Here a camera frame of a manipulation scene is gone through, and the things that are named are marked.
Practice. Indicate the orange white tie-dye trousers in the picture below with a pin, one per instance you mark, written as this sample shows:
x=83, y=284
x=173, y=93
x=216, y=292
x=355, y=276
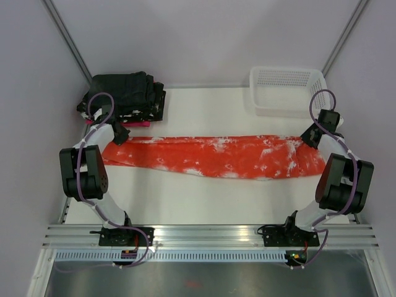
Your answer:
x=259, y=157

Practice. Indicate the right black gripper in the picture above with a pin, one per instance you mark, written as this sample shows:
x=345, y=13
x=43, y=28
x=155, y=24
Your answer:
x=305, y=137

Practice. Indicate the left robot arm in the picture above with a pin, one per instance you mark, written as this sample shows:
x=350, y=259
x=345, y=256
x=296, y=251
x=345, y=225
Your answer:
x=83, y=173

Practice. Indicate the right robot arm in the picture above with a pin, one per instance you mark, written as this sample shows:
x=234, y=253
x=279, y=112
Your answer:
x=344, y=183

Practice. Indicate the right aluminium frame post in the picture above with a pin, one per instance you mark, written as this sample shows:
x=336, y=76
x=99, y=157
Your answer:
x=345, y=35

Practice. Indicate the folded black trousers top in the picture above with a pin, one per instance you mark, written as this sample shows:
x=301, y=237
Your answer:
x=133, y=91

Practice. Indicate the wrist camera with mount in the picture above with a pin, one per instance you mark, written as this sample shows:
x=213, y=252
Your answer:
x=98, y=114
x=340, y=121

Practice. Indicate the aluminium front rail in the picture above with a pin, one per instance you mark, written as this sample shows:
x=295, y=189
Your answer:
x=215, y=237

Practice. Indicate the left aluminium frame post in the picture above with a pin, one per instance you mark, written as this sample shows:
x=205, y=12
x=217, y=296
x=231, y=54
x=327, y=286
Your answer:
x=60, y=25

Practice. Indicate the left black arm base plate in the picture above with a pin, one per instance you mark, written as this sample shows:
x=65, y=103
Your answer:
x=125, y=238

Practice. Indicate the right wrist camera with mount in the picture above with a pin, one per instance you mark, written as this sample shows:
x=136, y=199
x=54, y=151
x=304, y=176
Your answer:
x=340, y=121

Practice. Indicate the white perforated plastic basket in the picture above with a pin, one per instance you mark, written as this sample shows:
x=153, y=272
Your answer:
x=287, y=92

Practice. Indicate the aluminium frame post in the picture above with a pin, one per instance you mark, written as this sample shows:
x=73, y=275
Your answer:
x=60, y=25
x=345, y=35

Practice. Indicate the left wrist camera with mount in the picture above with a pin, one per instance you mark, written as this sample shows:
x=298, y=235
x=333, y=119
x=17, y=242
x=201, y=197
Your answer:
x=98, y=114

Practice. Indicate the folded black white-speckled trousers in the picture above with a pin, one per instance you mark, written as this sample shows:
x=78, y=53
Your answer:
x=153, y=114

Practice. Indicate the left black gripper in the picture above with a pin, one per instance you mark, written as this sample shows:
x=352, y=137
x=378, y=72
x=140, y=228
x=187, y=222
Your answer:
x=123, y=138

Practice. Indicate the white slotted cable duct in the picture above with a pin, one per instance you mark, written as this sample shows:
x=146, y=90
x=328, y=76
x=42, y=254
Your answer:
x=281, y=256

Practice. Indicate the folded pink trousers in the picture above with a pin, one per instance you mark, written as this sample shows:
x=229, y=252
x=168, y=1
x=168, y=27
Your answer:
x=126, y=125

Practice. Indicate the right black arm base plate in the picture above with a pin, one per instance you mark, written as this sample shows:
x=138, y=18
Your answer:
x=275, y=236

